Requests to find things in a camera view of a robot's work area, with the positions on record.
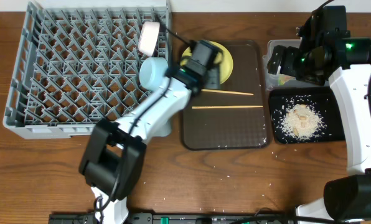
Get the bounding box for yellow plate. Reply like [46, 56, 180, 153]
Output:
[175, 41, 233, 85]

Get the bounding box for wooden chopstick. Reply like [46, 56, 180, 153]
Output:
[192, 105, 263, 110]
[201, 89, 254, 96]

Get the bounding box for light blue bowl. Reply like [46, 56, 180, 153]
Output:
[139, 57, 168, 91]

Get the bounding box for wrapper waste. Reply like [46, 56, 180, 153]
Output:
[278, 74, 295, 86]

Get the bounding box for white pink-rimmed bowl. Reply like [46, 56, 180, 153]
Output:
[138, 22, 160, 57]

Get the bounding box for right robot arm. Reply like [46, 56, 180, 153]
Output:
[266, 1, 371, 223]

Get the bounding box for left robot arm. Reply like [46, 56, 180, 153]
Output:
[78, 40, 223, 223]

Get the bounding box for clear plastic waste bin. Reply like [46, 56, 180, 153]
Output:
[262, 39, 318, 91]

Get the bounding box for black waste tray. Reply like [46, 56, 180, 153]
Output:
[269, 87, 345, 143]

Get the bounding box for dark brown serving tray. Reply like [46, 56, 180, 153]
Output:
[180, 40, 270, 151]

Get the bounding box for rice and food scraps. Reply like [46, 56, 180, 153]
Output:
[270, 95, 327, 144]

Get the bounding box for grey plastic dish rack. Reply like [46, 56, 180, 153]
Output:
[2, 1, 171, 139]

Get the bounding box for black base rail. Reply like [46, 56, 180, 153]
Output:
[48, 212, 360, 224]

